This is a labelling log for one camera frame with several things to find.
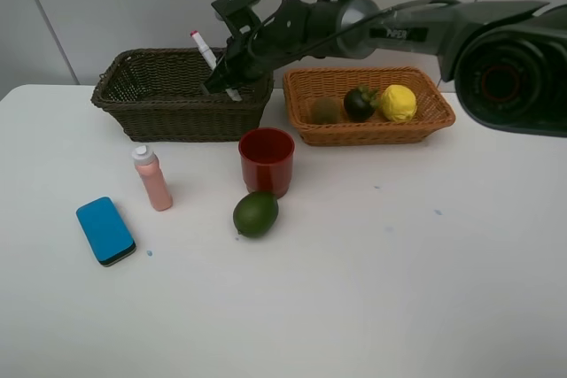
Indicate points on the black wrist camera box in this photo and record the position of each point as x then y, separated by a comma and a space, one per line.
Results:
237, 15

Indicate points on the orange wicker basket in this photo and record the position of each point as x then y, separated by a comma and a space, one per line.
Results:
302, 87

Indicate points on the dark mangosteen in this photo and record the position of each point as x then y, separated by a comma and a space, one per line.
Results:
360, 103

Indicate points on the blue whiteboard eraser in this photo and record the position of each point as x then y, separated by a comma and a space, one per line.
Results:
108, 235

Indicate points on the dark brown wicker basket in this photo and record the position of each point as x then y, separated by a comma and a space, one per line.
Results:
156, 96

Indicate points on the pink bottle white cap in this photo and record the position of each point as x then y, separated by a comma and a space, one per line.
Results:
148, 167

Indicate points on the red plastic cup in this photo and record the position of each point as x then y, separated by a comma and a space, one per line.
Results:
267, 160

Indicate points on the brown kiwi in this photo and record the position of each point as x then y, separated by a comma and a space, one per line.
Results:
325, 111

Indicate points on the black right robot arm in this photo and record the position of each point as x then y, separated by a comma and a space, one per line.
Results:
506, 59

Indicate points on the yellow lemon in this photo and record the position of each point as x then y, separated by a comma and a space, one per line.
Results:
398, 103

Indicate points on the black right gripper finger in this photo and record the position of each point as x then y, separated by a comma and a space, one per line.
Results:
232, 85
216, 82

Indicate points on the green lime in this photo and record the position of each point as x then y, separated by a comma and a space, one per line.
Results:
255, 214

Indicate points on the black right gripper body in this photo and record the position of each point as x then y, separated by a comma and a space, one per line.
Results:
266, 47

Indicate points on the white marker pink caps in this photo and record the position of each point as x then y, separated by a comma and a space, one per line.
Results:
210, 58

